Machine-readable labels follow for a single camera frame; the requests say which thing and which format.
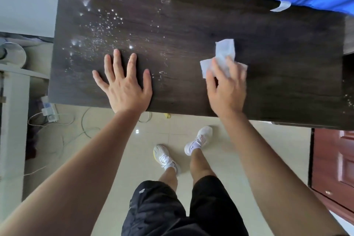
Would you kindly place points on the dark wooden table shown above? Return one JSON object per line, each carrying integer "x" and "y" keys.
{"x": 290, "y": 64}

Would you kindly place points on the person's white left shoe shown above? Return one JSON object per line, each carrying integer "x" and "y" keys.
{"x": 163, "y": 157}

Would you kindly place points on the person's right forearm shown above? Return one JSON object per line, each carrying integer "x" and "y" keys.
{"x": 276, "y": 183}

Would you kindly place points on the person's right leg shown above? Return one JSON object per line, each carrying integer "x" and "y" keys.
{"x": 200, "y": 166}

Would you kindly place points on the person's right hand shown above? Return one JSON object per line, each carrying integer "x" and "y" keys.
{"x": 228, "y": 97}

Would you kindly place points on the red wooden door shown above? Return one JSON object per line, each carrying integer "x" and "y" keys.
{"x": 332, "y": 166}

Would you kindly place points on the person's left forearm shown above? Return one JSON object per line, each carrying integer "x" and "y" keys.
{"x": 69, "y": 183}

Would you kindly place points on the person's left leg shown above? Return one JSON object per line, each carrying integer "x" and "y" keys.
{"x": 170, "y": 179}

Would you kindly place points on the person's left hand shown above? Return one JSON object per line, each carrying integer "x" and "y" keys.
{"x": 127, "y": 94}

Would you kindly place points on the white charger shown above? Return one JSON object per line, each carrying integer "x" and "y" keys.
{"x": 49, "y": 110}

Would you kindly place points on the white tissue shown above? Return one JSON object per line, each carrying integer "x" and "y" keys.
{"x": 225, "y": 47}

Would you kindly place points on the person's white right shoe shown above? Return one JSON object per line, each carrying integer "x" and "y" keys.
{"x": 200, "y": 139}

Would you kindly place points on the person's leg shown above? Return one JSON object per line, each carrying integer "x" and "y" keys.
{"x": 170, "y": 179}
{"x": 200, "y": 166}

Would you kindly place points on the person's white shoe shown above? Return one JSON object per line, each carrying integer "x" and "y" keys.
{"x": 200, "y": 139}
{"x": 163, "y": 157}

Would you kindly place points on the black shorts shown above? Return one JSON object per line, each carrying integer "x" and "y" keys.
{"x": 155, "y": 211}

